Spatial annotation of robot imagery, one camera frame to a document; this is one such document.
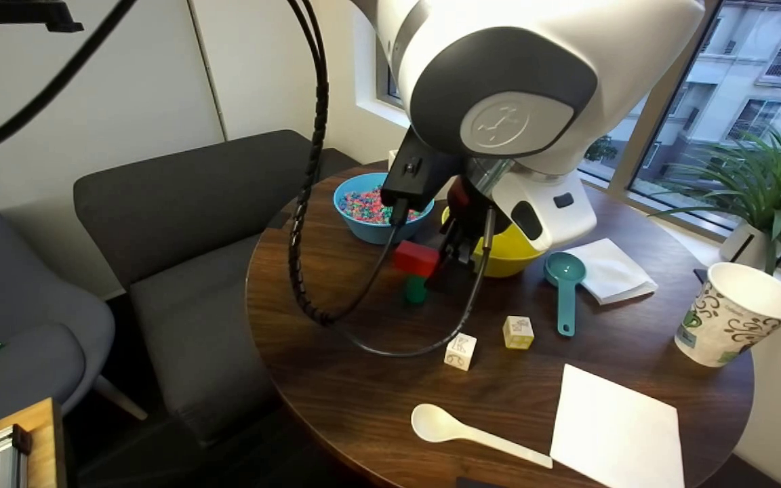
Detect white number cube block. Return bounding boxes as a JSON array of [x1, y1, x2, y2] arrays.
[[445, 334, 476, 372]]

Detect blue bowl with candies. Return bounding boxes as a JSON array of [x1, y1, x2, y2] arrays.
[[331, 172, 440, 248]]

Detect aluminium frame cart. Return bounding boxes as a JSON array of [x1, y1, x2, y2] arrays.
[[0, 399, 68, 488]]

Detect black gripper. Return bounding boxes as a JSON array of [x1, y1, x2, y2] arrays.
[[440, 180, 495, 263]]

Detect round wooden table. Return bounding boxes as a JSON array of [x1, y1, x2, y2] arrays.
[[245, 192, 754, 488]]

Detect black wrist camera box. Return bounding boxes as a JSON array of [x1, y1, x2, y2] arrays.
[[380, 132, 464, 208]]

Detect orange rectangular block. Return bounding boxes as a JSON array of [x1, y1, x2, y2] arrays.
[[394, 242, 440, 280]]

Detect green cylinder block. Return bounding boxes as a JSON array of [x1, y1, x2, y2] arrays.
[[405, 276, 429, 307]]

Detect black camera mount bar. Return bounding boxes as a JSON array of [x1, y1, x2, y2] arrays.
[[0, 0, 82, 32]]

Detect folded white napkin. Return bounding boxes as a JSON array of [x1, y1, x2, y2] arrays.
[[573, 238, 658, 307]]

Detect teal measuring scoop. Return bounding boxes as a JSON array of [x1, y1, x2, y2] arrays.
[[546, 253, 586, 340]]

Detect white plastic spoon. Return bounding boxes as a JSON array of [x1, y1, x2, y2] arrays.
[[410, 404, 552, 469]]

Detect yellowish cube block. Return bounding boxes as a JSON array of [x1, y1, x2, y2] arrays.
[[501, 314, 535, 351]]

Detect yellow bowl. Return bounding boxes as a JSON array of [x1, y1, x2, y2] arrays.
[[448, 212, 539, 280]]

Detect potted green plant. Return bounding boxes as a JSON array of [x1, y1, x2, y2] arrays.
[[666, 132, 781, 273]]

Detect patterned paper cup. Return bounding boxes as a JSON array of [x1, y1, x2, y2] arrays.
[[674, 263, 781, 370]]

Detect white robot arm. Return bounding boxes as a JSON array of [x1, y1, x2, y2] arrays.
[[352, 0, 706, 253]]

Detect grey armchair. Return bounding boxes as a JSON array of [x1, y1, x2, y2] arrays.
[[0, 215, 148, 420]]

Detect dark grey sofa bench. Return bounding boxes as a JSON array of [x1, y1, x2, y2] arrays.
[[74, 131, 308, 444]]

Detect white paper sheet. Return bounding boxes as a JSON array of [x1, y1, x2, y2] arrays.
[[551, 366, 687, 488]]

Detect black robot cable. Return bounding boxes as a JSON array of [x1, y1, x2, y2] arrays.
[[0, 0, 501, 360]]

